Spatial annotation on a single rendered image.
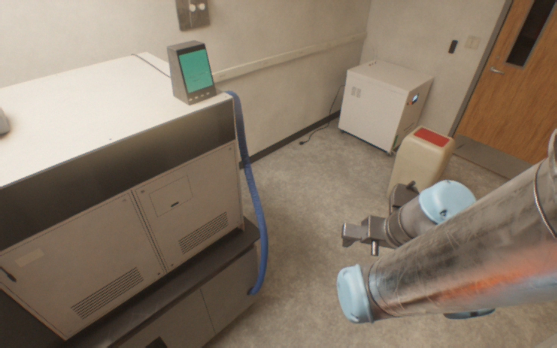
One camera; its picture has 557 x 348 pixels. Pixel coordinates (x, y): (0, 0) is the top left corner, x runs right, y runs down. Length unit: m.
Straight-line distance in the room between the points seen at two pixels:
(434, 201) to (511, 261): 0.27
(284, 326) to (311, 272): 0.44
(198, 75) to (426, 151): 1.89
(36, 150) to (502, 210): 0.93
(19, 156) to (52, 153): 0.08
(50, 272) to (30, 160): 0.33
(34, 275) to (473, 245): 1.00
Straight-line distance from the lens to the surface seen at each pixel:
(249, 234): 1.42
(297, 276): 2.15
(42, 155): 0.90
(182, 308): 1.40
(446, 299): 0.27
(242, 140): 1.13
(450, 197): 0.47
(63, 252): 1.00
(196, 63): 0.95
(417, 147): 2.44
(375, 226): 0.60
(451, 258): 0.24
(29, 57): 1.92
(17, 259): 0.98
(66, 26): 1.92
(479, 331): 2.38
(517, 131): 3.58
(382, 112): 3.17
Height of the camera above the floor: 1.85
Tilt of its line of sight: 40 degrees down
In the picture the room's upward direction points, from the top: 2 degrees clockwise
